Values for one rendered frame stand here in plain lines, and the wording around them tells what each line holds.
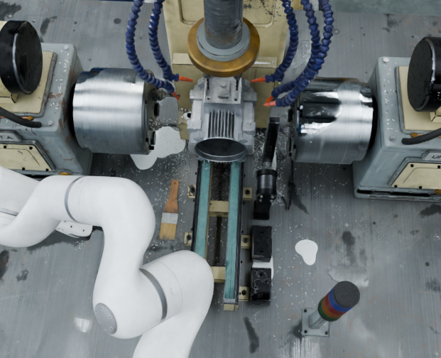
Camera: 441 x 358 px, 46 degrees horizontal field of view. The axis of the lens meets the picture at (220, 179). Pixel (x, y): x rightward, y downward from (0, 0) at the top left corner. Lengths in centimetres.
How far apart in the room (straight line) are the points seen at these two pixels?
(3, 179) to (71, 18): 109
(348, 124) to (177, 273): 74
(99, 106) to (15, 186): 39
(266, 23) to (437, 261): 88
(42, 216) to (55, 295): 62
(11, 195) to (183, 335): 48
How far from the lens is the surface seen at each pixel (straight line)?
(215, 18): 119
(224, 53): 126
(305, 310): 159
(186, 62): 151
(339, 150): 147
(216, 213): 162
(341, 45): 203
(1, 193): 116
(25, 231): 110
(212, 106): 145
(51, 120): 146
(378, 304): 165
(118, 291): 82
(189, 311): 93
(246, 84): 154
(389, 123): 145
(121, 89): 146
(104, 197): 89
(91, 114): 146
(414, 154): 149
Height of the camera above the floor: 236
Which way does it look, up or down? 66 degrees down
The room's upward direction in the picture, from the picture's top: 1 degrees counter-clockwise
